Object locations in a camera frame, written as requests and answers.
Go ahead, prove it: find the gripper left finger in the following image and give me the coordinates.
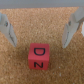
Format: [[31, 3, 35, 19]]
[[0, 12, 19, 48]]

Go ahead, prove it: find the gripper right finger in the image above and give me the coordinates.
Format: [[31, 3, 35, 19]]
[[61, 9, 84, 50]]

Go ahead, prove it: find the pink block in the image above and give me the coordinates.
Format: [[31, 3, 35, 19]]
[[28, 42, 51, 72]]

